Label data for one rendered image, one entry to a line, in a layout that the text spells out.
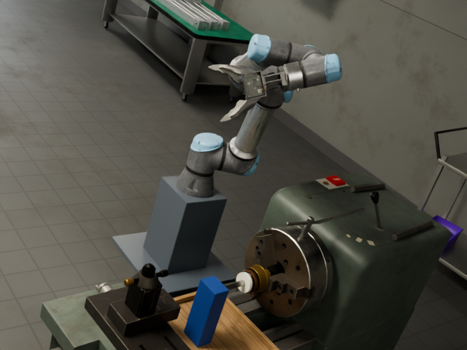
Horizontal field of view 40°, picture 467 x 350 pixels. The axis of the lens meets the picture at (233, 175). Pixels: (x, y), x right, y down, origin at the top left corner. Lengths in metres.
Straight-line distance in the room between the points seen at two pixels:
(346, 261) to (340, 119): 4.09
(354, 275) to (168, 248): 0.78
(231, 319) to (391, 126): 3.83
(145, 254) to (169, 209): 0.27
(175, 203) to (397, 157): 3.58
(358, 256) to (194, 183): 0.71
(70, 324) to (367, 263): 0.99
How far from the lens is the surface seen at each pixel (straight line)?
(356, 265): 2.21
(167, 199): 2.55
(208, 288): 2.02
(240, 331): 2.26
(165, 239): 2.60
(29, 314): 3.47
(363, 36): 6.10
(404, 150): 5.78
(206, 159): 2.44
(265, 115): 2.28
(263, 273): 2.15
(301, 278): 2.16
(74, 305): 2.12
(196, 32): 6.24
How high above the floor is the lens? 2.29
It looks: 26 degrees down
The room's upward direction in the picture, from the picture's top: 18 degrees clockwise
